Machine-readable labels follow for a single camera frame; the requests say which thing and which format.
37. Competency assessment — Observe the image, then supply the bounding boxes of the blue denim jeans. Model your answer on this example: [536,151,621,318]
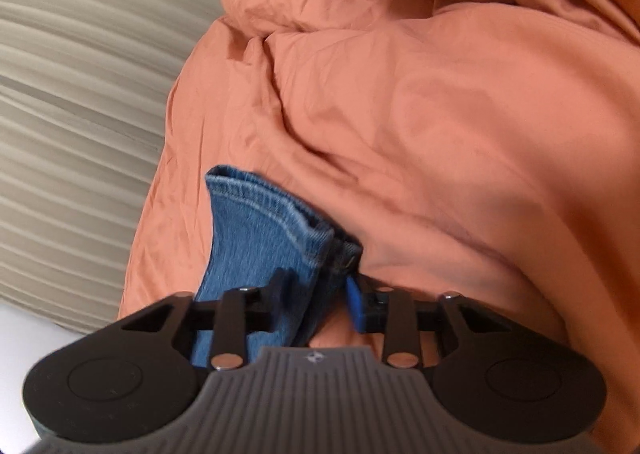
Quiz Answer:
[195,165,362,361]

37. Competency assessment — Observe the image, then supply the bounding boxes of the orange bed sheet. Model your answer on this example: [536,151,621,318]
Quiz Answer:
[120,13,639,453]

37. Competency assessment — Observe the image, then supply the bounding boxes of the beige pleated curtain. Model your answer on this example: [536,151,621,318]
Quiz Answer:
[1,0,221,332]

